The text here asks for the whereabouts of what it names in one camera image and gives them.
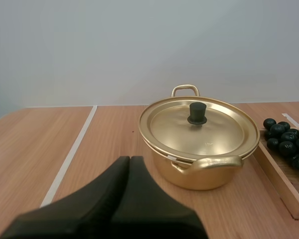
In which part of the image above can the shallow wooden tray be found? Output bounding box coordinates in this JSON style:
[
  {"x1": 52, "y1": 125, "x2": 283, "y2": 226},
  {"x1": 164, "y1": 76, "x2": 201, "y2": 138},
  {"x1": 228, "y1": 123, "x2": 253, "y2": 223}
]
[{"x1": 256, "y1": 127, "x2": 299, "y2": 220}]

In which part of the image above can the gold lid with black knob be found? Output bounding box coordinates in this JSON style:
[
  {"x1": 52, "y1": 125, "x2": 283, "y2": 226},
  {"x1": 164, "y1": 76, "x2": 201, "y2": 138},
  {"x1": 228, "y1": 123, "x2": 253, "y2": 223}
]
[{"x1": 139, "y1": 96, "x2": 261, "y2": 161}]

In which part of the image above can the bunch of dark toy grapes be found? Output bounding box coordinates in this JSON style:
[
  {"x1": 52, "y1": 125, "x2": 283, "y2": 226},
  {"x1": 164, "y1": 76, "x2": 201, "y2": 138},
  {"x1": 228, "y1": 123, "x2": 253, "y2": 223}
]
[{"x1": 263, "y1": 118, "x2": 299, "y2": 178}]

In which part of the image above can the gold pot with two handles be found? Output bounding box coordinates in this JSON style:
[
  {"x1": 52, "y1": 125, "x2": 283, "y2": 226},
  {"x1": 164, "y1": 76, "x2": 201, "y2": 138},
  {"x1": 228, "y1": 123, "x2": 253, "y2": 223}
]
[{"x1": 142, "y1": 84, "x2": 245, "y2": 191}]

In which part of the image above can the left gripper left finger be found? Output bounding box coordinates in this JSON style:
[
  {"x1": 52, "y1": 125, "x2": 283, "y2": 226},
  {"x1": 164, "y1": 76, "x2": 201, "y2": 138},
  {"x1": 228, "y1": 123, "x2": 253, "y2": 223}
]
[{"x1": 0, "y1": 156, "x2": 132, "y2": 239}]

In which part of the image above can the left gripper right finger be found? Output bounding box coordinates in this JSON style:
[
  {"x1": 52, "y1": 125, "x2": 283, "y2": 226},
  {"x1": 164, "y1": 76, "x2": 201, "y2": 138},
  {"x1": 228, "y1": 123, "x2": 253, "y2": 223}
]
[{"x1": 109, "y1": 155, "x2": 207, "y2": 239}]

